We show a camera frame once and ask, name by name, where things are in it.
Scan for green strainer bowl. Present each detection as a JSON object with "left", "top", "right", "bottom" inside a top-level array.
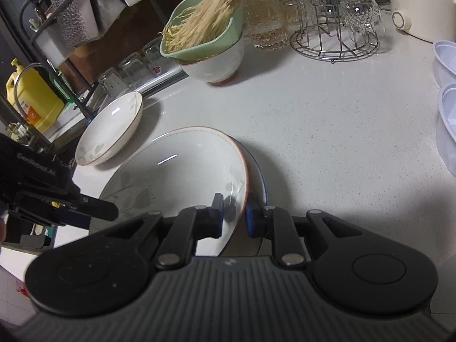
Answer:
[{"left": 159, "top": 0, "right": 245, "bottom": 60}]

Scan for plain drinking glass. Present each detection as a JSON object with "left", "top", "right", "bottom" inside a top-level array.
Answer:
[
  {"left": 98, "top": 68, "right": 126, "bottom": 97},
  {"left": 119, "top": 53, "right": 147, "bottom": 84},
  {"left": 142, "top": 36, "right": 165, "bottom": 69}
]

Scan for white electric cooking pot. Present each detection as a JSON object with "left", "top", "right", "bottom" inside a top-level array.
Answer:
[{"left": 386, "top": 0, "right": 456, "bottom": 43}]

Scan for clear plastic container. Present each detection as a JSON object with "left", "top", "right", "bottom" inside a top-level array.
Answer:
[
  {"left": 436, "top": 83, "right": 456, "bottom": 176},
  {"left": 432, "top": 40, "right": 456, "bottom": 88}
]

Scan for enoki mushrooms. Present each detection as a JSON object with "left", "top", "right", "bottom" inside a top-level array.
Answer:
[{"left": 163, "top": 0, "right": 240, "bottom": 52}]

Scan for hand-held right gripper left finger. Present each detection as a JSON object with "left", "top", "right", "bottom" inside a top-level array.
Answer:
[{"left": 91, "top": 193, "right": 224, "bottom": 270}]

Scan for large white leaf-print bowl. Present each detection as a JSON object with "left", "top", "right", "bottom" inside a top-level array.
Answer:
[{"left": 89, "top": 126, "right": 249, "bottom": 257}]

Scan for glass jar with red lid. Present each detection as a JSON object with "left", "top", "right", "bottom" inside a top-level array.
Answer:
[{"left": 228, "top": 0, "right": 296, "bottom": 51}]

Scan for white leaf-print shallow plate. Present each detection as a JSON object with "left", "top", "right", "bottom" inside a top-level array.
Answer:
[{"left": 76, "top": 91, "right": 144, "bottom": 166}]

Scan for wire glass rack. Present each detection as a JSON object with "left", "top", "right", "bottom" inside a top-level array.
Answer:
[{"left": 288, "top": 0, "right": 380, "bottom": 63}]

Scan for wooden cutting board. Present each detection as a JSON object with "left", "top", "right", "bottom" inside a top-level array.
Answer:
[{"left": 59, "top": 0, "right": 195, "bottom": 93}]

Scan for silver dimpled metal container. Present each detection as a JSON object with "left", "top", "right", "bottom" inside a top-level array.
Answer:
[{"left": 48, "top": 0, "right": 89, "bottom": 47}]

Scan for blue-rimmed plate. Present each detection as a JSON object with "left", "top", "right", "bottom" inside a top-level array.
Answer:
[{"left": 219, "top": 137, "right": 270, "bottom": 257}]

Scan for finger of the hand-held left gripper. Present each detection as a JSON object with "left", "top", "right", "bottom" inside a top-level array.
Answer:
[
  {"left": 53, "top": 207, "right": 92, "bottom": 229},
  {"left": 79, "top": 194, "right": 119, "bottom": 222}
]

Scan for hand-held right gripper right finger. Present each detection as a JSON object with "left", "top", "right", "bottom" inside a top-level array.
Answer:
[{"left": 246, "top": 205, "right": 371, "bottom": 269}]

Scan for white bowl with brown foot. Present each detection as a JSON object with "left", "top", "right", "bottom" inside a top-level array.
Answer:
[{"left": 177, "top": 34, "right": 246, "bottom": 86}]

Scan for yellow detergent bottle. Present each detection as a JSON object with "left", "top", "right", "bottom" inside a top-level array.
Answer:
[{"left": 5, "top": 58, "right": 65, "bottom": 133}]

